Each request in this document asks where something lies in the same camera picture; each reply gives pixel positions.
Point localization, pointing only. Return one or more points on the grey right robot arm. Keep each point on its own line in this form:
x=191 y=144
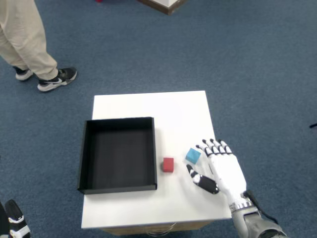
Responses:
x=255 y=225

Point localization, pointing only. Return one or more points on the blue cube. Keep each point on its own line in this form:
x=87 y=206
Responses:
x=193 y=155

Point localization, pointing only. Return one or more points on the white table with wooden base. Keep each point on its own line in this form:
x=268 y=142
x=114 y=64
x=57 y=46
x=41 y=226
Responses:
x=173 y=203

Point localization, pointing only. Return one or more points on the beige trousers of person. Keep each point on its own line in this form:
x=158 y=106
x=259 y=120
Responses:
x=22 y=37

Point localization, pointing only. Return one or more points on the white board with wooden edge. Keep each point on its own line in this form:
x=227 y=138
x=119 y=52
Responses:
x=164 y=4

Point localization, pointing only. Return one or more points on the black open cardboard box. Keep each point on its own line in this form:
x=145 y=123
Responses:
x=119 y=158

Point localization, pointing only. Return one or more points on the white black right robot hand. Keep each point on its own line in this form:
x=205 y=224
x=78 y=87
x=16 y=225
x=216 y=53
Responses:
x=227 y=171

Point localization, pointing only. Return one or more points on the black object at picture edge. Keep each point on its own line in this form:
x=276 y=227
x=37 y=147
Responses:
x=313 y=125

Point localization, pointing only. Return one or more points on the black white sneaker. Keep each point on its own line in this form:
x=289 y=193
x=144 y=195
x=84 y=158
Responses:
x=57 y=79
x=22 y=74

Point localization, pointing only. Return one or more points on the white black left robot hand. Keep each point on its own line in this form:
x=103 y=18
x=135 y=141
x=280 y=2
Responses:
x=15 y=220

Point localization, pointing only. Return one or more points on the red cube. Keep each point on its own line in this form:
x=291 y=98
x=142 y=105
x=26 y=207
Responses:
x=168 y=164

